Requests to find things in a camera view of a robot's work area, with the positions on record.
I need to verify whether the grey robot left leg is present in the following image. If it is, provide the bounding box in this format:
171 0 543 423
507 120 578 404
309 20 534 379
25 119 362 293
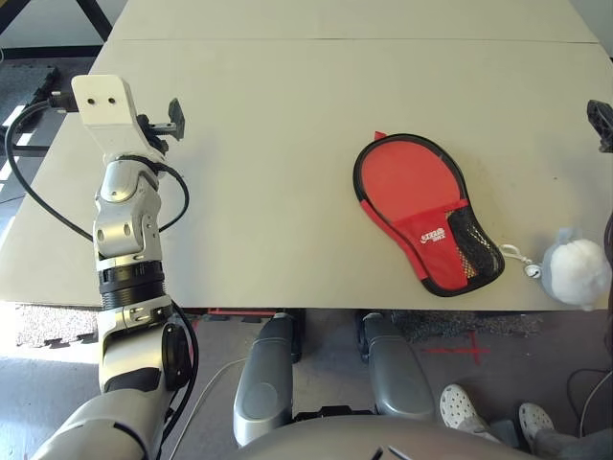
233 310 294 447

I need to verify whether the red black paddle case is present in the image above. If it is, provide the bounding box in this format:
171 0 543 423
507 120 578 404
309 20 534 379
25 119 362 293
352 129 508 298

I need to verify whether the grey robot right leg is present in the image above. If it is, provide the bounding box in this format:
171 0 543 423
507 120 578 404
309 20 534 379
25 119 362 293
358 310 437 423

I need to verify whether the white grey plush keychain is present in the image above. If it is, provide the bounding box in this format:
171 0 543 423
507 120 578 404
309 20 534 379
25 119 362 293
500 227 613 312

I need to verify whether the red floor tape line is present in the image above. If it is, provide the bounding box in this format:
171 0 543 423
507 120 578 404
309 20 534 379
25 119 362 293
205 306 274 320

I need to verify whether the black diagonal frame beam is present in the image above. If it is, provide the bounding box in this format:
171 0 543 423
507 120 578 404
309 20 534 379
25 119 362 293
76 0 115 35

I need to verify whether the dark speckled floor mat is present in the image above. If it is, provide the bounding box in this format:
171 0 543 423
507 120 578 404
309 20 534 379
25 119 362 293
392 309 545 341

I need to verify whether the red floor tape cross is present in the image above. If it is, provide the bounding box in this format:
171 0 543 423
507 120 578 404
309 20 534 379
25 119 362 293
423 330 492 365

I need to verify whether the beige trouser leg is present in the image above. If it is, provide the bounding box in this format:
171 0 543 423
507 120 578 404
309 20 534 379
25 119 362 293
471 416 521 445

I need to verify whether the grey robot torso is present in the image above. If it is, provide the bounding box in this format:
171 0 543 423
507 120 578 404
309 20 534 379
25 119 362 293
234 414 542 460

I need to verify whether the white perforated clog shoe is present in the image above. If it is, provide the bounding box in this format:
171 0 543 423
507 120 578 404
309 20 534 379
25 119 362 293
518 402 556 449
439 382 485 430

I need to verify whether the grey trouser leg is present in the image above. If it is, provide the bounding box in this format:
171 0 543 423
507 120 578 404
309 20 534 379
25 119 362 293
492 416 613 460

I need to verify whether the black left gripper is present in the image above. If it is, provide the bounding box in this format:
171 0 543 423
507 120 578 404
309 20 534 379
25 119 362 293
138 98 187 154

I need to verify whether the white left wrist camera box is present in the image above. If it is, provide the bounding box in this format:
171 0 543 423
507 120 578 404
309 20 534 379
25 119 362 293
70 74 167 162

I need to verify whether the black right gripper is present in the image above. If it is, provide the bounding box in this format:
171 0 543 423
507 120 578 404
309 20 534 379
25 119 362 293
586 99 613 154

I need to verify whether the grey robot leg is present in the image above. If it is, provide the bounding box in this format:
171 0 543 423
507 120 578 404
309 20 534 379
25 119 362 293
358 310 437 423
233 310 294 447

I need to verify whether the light speckled puzzle mat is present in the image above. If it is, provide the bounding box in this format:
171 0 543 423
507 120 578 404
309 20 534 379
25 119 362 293
13 304 104 351

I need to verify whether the white floor cable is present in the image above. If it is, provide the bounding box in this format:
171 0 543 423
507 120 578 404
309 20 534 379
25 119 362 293
184 356 250 460

